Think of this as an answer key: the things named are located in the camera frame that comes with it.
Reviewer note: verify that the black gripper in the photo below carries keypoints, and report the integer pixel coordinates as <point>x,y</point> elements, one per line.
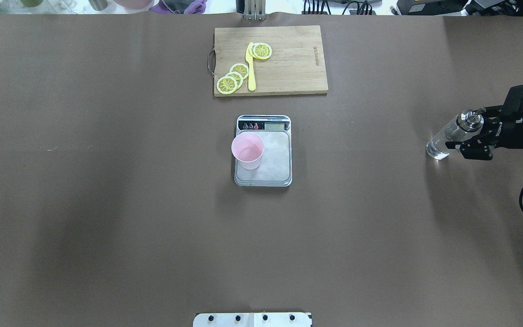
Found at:
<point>517,133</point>

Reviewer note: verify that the clear glass sauce bottle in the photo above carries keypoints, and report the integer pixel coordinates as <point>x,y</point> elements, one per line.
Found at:
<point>462,127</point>

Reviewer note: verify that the pink plastic cup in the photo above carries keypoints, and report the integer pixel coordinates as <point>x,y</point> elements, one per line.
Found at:
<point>248,149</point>

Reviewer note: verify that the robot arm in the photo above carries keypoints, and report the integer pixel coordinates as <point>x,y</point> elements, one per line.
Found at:
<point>476,133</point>

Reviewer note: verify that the digital kitchen scale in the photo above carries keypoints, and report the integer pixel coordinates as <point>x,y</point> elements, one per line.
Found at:
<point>275,170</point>

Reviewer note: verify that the wooden cutting board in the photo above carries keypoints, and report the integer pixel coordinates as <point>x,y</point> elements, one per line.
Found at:
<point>296,66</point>

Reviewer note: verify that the lemon slice near knife tip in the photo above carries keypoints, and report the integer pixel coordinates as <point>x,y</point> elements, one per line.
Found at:
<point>261,51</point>

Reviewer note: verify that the yellow plastic knife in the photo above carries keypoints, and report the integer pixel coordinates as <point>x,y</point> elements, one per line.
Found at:
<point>251,80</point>

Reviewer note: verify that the lemon slice upper of three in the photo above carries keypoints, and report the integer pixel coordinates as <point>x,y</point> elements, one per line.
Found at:
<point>241,68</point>

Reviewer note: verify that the lemon slice middle of three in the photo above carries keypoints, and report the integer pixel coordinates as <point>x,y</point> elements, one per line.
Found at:
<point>237,77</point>

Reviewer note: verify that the purple grey cloth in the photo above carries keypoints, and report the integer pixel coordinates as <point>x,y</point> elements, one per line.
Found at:
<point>179,7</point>

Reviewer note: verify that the aluminium frame post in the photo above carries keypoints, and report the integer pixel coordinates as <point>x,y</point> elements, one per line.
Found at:
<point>255,10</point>

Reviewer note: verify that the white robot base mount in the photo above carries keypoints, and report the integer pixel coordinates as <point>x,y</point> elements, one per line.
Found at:
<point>253,319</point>

